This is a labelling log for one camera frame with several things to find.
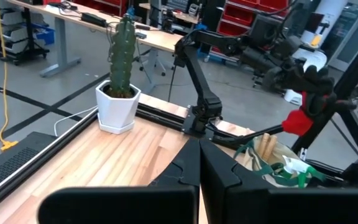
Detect white floor cable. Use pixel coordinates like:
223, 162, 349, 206
53, 105, 99, 138

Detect wire shelf with red bins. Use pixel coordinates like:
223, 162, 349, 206
216, 0, 292, 37

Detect blue storage bin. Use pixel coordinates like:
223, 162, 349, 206
31, 22, 56, 46

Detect black perforated computer case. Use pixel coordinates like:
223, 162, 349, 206
0, 131, 59, 200

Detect green cactus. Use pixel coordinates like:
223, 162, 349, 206
108, 14, 137, 99

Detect white hexagonal plant pot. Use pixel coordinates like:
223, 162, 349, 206
95, 79, 142, 136

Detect wooden handled garden tool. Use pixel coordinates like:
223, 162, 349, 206
257, 133, 272, 159
263, 134, 278, 162

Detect wooden desk grey legs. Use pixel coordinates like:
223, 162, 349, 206
6, 0, 185, 78

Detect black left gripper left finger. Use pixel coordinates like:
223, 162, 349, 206
37, 138, 201, 224

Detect red and black gardening glove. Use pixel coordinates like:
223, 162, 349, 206
280, 64, 357, 138

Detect black power brick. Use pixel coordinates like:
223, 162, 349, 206
80, 11, 108, 29

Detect yellow extension cable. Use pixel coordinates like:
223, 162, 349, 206
0, 0, 20, 152

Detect green spray bottle white nozzle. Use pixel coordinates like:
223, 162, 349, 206
282, 154, 326, 184

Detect beige green gardening bag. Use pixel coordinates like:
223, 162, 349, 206
232, 134, 328, 189

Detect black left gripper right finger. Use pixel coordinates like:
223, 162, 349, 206
200, 139, 358, 224

